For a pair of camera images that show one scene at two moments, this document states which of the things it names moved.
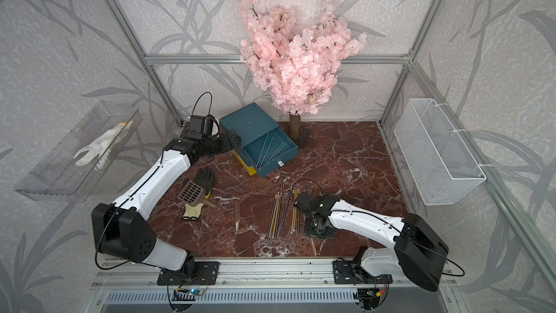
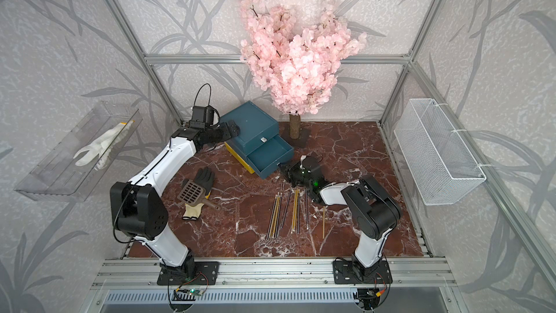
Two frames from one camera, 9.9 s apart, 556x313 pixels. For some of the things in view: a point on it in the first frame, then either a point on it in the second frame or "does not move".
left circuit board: x=195 y=291 does not move
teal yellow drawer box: x=264 y=145 does not move
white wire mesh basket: x=439 y=162 does not move
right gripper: x=326 y=235 -> x=292 y=167
